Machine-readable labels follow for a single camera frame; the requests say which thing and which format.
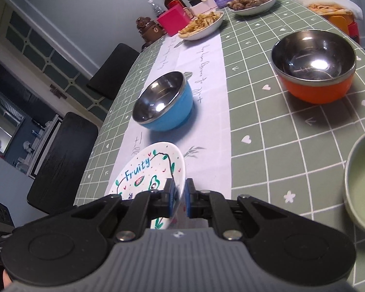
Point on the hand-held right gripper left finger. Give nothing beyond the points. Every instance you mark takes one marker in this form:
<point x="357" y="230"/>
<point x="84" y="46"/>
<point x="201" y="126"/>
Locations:
<point x="170" y="199"/>

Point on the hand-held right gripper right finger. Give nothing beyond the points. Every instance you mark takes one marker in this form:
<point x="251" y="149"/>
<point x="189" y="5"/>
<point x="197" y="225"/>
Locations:
<point x="187" y="202"/>

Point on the white fruit-print plate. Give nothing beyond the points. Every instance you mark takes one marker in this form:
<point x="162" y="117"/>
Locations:
<point x="146" y="167"/>

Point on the blue steel-lined bowl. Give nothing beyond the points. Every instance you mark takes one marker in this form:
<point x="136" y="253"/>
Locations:
<point x="173" y="112"/>

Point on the orange steel-lined bowl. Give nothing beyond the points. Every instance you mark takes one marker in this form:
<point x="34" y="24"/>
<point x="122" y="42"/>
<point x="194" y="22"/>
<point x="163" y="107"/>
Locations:
<point x="316" y="88"/>

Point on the black chair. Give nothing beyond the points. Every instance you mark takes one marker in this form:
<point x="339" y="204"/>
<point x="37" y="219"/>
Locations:
<point x="64" y="158"/>
<point x="114" y="70"/>

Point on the green checked tablecloth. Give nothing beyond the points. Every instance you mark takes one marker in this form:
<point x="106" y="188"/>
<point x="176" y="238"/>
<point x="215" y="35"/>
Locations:
<point x="276" y="146"/>

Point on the brown bear figure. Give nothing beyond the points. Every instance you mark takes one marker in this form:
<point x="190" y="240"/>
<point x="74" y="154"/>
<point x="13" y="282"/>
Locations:
<point x="150" y="30"/>

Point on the white dish of fries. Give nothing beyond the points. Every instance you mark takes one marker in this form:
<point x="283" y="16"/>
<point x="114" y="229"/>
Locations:
<point x="200" y="24"/>

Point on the pink box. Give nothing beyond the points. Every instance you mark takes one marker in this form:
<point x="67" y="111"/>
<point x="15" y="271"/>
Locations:
<point x="173" y="21"/>

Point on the clear water bottle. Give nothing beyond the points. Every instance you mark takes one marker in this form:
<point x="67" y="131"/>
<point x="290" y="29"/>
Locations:
<point x="155" y="7"/>

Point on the glazed white door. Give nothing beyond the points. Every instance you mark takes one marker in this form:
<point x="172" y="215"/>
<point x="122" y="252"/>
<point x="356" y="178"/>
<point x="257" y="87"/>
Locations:
<point x="42" y="45"/>

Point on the white flat box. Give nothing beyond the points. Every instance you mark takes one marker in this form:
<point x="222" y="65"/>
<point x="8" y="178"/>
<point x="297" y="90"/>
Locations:
<point x="203" y="7"/>

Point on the brown liquor bottle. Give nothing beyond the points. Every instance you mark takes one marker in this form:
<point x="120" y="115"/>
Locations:
<point x="173" y="3"/>

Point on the dark glass jar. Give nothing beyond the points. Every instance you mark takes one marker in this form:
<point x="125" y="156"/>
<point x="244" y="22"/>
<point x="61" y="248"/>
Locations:
<point x="193" y="0"/>

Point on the white dish of taro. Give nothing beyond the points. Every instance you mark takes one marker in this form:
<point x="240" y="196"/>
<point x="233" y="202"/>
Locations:
<point x="249" y="4"/>

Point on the orange plastic stool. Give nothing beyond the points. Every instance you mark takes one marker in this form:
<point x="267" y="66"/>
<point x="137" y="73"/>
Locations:
<point x="339" y="24"/>

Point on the red plastic stool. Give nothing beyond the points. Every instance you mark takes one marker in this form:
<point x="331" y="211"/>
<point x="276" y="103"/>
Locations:
<point x="354" y="32"/>

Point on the yellow cloth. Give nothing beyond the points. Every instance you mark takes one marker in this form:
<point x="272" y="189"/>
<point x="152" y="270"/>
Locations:
<point x="328" y="9"/>

